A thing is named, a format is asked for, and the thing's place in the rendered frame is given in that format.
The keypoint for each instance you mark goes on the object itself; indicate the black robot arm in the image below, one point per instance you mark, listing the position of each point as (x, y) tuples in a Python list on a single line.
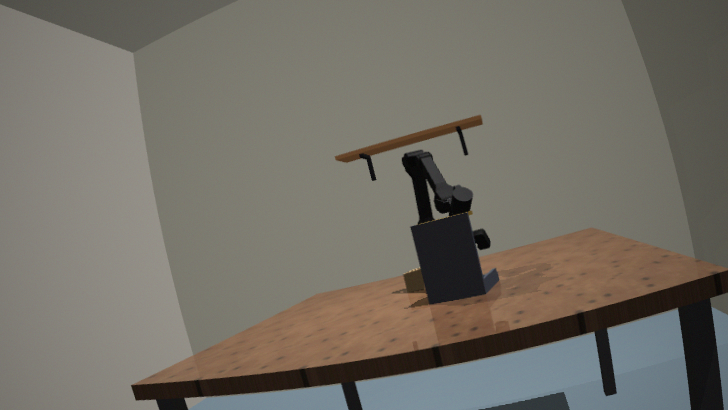
[(453, 199)]

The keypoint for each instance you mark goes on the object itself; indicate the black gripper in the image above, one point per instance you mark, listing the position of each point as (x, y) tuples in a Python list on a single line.
[(481, 239)]

